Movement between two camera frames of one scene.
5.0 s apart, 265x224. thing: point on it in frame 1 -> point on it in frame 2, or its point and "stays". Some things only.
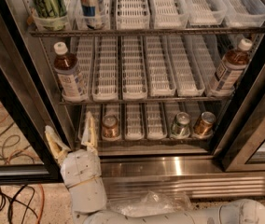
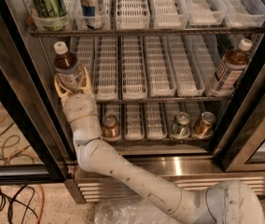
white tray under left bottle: (83, 48) stays
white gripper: (78, 166) -> (78, 106)
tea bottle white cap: (61, 49) stays
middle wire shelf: (146, 102) stays
